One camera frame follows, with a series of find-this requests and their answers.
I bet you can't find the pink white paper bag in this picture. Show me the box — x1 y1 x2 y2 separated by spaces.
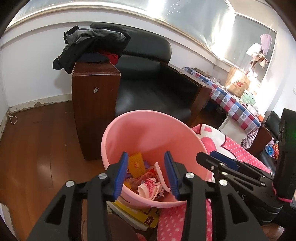
137 178 164 200

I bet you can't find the red foil snack bag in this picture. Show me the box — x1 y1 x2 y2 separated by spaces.
138 169 158 183

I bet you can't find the pink plastic trash bin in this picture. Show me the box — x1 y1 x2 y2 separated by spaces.
101 109 213 209

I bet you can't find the right hand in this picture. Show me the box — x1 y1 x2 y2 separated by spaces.
261 223 285 241

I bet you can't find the black leather armchair right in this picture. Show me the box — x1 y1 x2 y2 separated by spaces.
246 111 280 159

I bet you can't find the black leather armchair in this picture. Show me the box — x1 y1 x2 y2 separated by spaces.
246 111 280 159
72 26 211 161

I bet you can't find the checkered tablecloth table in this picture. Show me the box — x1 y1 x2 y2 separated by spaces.
183 67 261 143

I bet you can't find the blue toy on armchair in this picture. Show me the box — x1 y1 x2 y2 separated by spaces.
264 145 274 157

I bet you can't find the colourful comic cushion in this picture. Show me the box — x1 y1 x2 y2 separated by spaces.
273 141 279 160

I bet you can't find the pink polka dot blanket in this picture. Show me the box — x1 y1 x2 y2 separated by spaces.
157 123 271 240

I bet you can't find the green box on table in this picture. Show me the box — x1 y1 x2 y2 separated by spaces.
240 93 255 105

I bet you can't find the brown paper shopping bag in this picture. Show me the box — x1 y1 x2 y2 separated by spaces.
225 67 250 98

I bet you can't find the yellow book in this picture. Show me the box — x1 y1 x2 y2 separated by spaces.
107 201 160 231

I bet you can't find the black leather armchair left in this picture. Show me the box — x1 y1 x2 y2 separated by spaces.
72 26 211 161

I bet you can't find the coat rack with clothes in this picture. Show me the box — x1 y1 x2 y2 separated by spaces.
246 34 273 75

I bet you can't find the dark clothes pile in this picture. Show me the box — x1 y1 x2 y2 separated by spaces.
53 26 131 74

